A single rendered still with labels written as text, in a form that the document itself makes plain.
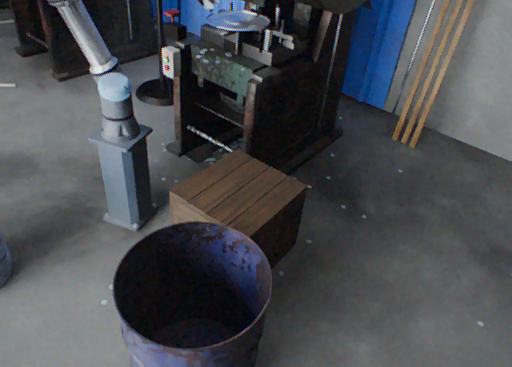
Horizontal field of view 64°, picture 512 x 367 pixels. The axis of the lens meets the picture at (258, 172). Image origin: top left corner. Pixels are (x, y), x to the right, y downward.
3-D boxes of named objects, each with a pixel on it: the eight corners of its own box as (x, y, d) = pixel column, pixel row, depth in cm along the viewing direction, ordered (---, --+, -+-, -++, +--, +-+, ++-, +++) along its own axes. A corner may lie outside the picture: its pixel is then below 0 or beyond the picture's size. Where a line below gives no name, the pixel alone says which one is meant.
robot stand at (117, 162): (137, 232, 186) (127, 150, 159) (102, 219, 190) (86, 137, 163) (159, 207, 200) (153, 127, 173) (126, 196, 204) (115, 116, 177)
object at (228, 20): (239, 35, 173) (239, 33, 172) (192, 19, 187) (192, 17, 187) (282, 23, 191) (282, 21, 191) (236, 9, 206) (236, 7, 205)
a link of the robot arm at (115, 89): (103, 120, 156) (97, 87, 148) (100, 103, 166) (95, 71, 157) (136, 117, 160) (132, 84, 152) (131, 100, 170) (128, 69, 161)
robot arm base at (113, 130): (125, 146, 161) (123, 124, 155) (93, 136, 164) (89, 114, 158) (147, 128, 172) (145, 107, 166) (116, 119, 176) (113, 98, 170)
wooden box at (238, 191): (240, 301, 162) (246, 240, 141) (172, 252, 178) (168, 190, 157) (295, 244, 188) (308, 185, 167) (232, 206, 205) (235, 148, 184)
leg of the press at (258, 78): (252, 202, 209) (271, 22, 155) (235, 192, 214) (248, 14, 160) (342, 135, 269) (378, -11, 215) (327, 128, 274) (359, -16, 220)
